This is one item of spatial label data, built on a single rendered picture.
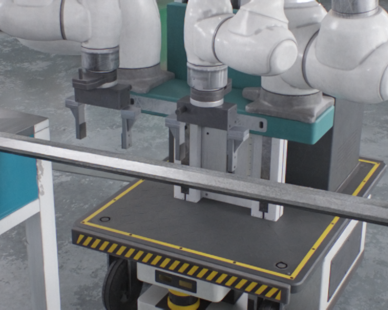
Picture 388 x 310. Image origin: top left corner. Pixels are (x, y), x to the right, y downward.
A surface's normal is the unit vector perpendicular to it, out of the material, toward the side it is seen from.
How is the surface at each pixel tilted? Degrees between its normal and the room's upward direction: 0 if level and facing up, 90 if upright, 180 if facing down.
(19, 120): 0
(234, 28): 60
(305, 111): 15
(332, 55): 97
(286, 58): 98
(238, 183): 75
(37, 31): 110
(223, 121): 90
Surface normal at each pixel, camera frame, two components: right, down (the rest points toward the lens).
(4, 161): 0.88, 0.19
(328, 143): -0.45, 0.33
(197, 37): -0.72, 0.25
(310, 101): 0.50, 0.25
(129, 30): 0.01, 0.36
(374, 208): -0.37, 0.10
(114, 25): 0.71, 0.30
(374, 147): 0.01, -0.92
